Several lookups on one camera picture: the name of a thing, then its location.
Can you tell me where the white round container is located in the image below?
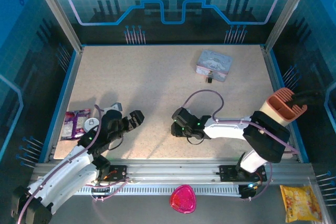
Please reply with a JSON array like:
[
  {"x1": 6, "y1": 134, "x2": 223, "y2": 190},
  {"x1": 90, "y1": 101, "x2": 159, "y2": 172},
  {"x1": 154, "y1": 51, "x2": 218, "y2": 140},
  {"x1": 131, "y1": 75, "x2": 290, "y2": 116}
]
[{"x1": 83, "y1": 117, "x2": 102, "y2": 132}]

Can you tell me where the purple snack packet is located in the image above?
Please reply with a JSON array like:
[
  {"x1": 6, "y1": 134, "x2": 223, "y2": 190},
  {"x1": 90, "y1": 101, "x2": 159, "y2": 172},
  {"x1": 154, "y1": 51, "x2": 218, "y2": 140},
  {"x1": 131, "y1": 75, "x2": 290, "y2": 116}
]
[{"x1": 59, "y1": 108, "x2": 91, "y2": 141}]

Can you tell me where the cartoon bunny tin box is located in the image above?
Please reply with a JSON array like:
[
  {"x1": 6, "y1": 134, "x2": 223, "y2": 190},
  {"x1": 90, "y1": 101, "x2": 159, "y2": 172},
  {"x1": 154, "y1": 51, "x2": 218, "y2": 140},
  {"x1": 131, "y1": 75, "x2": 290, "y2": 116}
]
[{"x1": 195, "y1": 49, "x2": 234, "y2": 83}]

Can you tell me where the pink triangular bowl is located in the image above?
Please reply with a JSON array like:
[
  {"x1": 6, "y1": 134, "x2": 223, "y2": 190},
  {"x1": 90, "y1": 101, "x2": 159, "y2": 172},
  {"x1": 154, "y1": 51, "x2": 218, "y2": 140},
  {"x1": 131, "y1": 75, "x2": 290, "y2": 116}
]
[{"x1": 169, "y1": 184, "x2": 197, "y2": 215}]

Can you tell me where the orange cream utensil holder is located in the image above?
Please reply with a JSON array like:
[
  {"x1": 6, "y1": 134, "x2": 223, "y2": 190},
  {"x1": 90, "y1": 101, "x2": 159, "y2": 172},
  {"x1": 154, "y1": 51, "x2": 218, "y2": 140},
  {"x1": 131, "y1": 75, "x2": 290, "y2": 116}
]
[{"x1": 258, "y1": 87, "x2": 308, "y2": 128}]

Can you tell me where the yellow snack bag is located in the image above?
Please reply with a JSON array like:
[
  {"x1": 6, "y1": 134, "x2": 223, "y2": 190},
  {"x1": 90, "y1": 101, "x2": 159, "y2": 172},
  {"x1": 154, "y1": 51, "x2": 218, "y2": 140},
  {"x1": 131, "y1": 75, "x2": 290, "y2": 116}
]
[{"x1": 279, "y1": 184, "x2": 323, "y2": 223}]

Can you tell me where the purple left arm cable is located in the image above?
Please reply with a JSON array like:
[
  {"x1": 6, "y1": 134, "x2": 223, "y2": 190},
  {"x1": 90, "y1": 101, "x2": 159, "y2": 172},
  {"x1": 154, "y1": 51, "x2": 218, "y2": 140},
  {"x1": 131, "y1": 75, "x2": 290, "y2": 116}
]
[{"x1": 17, "y1": 104, "x2": 103, "y2": 223}]

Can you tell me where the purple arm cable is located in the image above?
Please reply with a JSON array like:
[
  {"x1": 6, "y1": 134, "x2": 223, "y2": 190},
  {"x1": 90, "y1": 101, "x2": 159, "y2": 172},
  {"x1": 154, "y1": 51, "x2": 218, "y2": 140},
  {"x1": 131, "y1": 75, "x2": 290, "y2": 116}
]
[
  {"x1": 181, "y1": 89, "x2": 300, "y2": 154},
  {"x1": 17, "y1": 104, "x2": 103, "y2": 223}
]

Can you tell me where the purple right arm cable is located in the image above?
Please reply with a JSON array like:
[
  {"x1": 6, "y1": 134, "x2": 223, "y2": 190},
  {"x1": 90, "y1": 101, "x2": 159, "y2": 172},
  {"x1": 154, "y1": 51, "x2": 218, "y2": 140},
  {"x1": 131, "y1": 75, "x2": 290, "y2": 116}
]
[{"x1": 181, "y1": 89, "x2": 300, "y2": 154}]

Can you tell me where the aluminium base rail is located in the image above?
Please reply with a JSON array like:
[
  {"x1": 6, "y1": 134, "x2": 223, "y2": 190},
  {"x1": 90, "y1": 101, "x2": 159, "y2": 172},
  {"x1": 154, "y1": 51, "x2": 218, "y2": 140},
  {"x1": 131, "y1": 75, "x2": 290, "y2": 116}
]
[{"x1": 31, "y1": 157, "x2": 314, "y2": 184}]

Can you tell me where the white slotted cable duct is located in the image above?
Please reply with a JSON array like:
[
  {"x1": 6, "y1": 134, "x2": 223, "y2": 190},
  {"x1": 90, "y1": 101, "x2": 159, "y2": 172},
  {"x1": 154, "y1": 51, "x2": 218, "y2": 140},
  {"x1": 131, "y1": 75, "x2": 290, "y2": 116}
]
[{"x1": 75, "y1": 184, "x2": 243, "y2": 196}]

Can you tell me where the black riveted knife handle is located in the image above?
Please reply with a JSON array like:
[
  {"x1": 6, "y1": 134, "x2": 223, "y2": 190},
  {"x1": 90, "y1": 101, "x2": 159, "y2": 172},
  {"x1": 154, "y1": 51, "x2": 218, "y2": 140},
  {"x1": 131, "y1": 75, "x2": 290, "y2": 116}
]
[
  {"x1": 293, "y1": 90, "x2": 322, "y2": 102},
  {"x1": 285, "y1": 99, "x2": 302, "y2": 110}
]

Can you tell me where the aluminium frame post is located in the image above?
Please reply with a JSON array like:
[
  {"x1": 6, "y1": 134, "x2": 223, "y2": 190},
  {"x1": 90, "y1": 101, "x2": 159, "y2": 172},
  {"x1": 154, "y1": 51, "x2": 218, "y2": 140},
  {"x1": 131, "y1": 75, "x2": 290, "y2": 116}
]
[
  {"x1": 29, "y1": 0, "x2": 82, "y2": 52},
  {"x1": 264, "y1": 0, "x2": 313, "y2": 51}
]

